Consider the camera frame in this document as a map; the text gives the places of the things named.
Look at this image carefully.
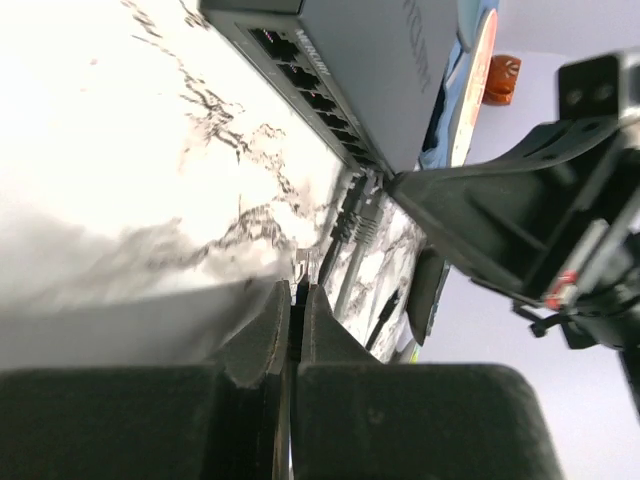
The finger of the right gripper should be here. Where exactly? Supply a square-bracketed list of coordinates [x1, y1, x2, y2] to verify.
[405, 246, 449, 346]

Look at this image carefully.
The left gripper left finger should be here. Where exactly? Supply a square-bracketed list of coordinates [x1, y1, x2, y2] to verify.
[1, 281, 291, 479]

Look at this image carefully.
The red lacquer cup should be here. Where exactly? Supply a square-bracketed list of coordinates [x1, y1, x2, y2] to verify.
[483, 55, 522, 106]

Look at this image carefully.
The blue placemat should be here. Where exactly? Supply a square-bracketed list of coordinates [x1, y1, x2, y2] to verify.
[419, 40, 470, 169]

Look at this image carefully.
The grey ethernet cable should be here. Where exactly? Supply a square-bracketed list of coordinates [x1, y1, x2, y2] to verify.
[333, 174, 385, 321]

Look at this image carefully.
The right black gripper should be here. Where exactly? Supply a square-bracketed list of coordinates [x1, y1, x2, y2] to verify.
[388, 47, 639, 399]

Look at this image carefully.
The black network switch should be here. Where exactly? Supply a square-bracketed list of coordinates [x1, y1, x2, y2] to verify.
[199, 0, 458, 176]

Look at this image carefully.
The pink and cream plate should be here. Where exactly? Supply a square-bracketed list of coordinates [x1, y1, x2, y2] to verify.
[448, 8, 498, 167]

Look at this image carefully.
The black ethernet cable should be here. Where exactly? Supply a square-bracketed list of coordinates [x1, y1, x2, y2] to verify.
[272, 172, 366, 480]

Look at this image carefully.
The lime green plate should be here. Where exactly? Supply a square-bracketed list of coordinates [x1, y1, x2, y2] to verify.
[400, 344, 421, 364]

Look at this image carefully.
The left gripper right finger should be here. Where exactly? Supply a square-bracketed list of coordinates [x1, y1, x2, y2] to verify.
[294, 286, 563, 479]

